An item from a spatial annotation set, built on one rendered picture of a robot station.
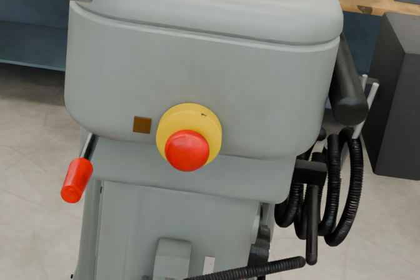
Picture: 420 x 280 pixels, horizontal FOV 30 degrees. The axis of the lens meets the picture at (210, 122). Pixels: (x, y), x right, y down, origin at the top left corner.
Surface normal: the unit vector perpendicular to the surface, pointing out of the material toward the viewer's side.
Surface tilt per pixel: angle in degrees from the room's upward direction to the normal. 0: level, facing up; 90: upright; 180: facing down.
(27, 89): 0
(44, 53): 0
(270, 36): 90
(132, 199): 90
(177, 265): 90
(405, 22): 0
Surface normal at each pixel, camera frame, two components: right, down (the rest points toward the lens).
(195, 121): -0.04, 0.44
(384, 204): 0.14, -0.89
